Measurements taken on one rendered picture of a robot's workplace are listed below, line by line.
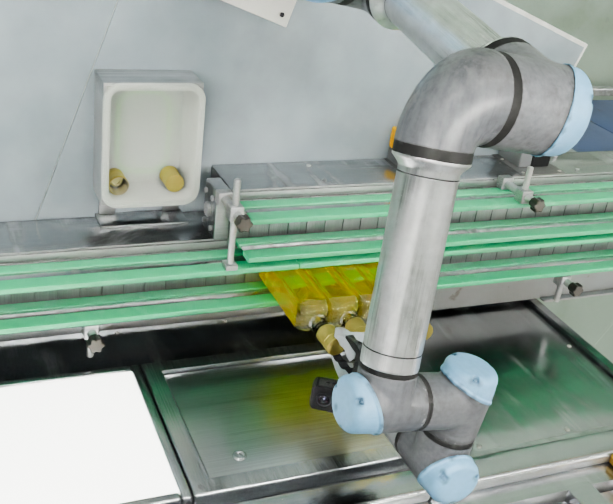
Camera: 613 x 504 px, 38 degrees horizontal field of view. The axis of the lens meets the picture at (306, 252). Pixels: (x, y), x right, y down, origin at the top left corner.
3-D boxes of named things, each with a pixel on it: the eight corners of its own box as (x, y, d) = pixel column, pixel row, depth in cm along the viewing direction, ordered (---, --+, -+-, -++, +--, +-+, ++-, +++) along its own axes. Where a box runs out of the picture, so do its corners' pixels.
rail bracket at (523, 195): (491, 186, 179) (530, 213, 169) (499, 152, 176) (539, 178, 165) (507, 185, 181) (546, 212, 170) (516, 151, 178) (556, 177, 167)
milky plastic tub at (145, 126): (92, 189, 159) (101, 210, 152) (94, 68, 149) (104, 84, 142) (185, 185, 166) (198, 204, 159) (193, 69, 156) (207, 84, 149)
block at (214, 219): (198, 224, 164) (209, 241, 158) (202, 177, 160) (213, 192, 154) (217, 223, 165) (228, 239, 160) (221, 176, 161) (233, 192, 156)
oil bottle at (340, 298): (286, 274, 169) (331, 333, 152) (289, 248, 167) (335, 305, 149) (312, 272, 171) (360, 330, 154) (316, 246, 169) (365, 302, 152)
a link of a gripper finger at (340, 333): (362, 325, 146) (385, 363, 140) (329, 330, 144) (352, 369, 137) (365, 311, 144) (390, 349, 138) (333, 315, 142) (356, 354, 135)
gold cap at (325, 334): (315, 343, 147) (325, 357, 143) (317, 325, 145) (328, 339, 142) (334, 340, 148) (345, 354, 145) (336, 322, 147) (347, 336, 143)
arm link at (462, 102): (446, 36, 94) (361, 455, 104) (523, 52, 99) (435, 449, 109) (388, 30, 104) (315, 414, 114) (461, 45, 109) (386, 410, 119)
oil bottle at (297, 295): (257, 277, 167) (300, 337, 150) (260, 251, 164) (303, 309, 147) (285, 274, 169) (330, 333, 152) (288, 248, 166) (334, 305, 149)
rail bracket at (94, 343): (70, 333, 157) (83, 375, 146) (70, 300, 154) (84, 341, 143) (93, 330, 159) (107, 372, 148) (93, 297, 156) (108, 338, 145)
